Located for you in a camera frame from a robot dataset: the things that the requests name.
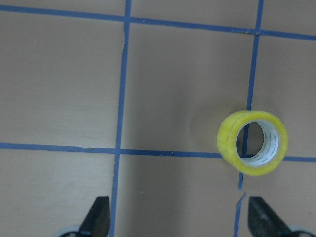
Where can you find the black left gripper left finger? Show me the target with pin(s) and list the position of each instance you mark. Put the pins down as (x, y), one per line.
(97, 221)

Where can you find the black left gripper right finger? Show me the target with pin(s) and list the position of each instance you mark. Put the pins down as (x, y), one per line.
(262, 221)

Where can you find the yellow tape roll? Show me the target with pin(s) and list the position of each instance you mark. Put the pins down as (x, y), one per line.
(272, 152)

